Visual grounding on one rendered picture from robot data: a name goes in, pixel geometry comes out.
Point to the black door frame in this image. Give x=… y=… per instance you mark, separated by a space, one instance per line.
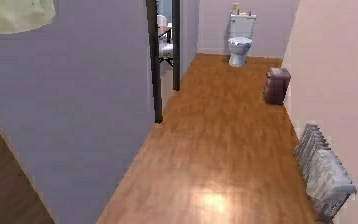
x=155 y=66

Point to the brown wooden table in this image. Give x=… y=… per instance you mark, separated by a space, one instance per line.
x=163 y=31

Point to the beige bottle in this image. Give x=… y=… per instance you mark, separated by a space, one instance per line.
x=235 y=8

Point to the white chair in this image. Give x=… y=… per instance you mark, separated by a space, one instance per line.
x=165 y=50

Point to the grey towel rack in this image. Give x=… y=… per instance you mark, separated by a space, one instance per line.
x=309 y=146

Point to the white toilet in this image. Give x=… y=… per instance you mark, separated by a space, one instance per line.
x=240 y=40

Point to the dark red waste bin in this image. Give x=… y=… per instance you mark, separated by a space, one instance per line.
x=277 y=86

